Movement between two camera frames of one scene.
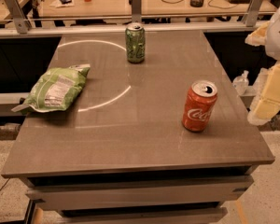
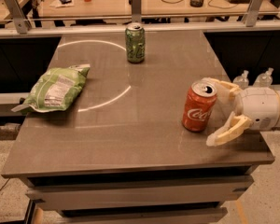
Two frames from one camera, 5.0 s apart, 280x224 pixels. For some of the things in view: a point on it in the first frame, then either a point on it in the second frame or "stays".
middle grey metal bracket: [134, 0] stays
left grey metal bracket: [21, 22] stays
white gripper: [279, 35] -> [259, 106]
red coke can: [199, 104] stays
